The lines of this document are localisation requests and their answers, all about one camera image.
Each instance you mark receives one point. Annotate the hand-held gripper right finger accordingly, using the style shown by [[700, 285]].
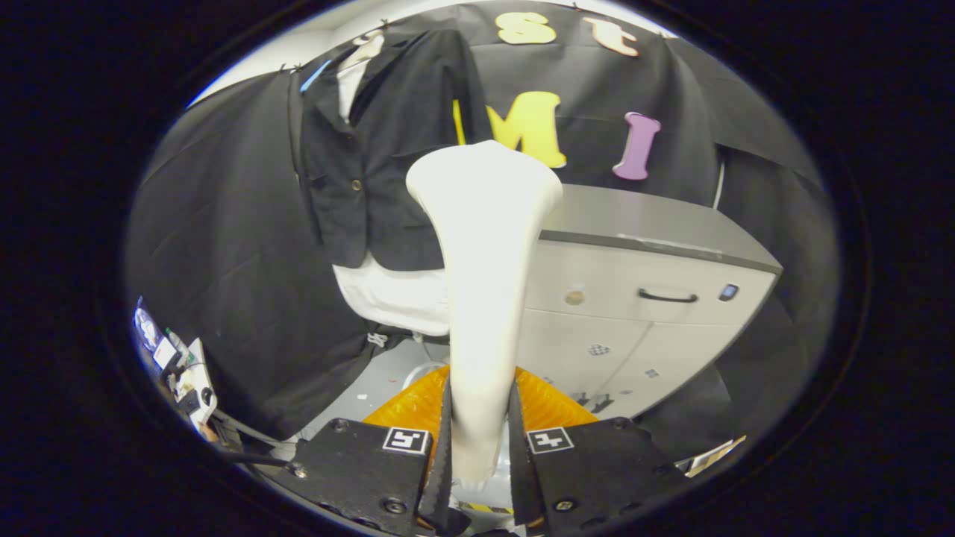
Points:
[[597, 466]]

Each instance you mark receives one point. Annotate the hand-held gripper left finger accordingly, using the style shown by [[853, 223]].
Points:
[[358, 470]]

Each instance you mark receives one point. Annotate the white undergarment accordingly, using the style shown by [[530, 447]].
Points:
[[395, 298]]

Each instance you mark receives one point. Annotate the black suit jacket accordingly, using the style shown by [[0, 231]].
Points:
[[388, 149]]

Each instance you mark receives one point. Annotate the white clothes hanger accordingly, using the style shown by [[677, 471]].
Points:
[[369, 48]]

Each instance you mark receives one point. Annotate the beige paper sheets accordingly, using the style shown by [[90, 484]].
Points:
[[709, 456]]

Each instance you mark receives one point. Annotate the white electronic device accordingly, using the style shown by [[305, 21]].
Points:
[[198, 373]]

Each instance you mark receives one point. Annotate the grey cabinet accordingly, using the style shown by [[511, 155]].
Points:
[[597, 276]]

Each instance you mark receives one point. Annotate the small blue white box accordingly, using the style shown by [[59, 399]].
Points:
[[163, 350]]

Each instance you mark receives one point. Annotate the black backdrop cloth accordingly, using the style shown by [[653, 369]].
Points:
[[224, 224]]

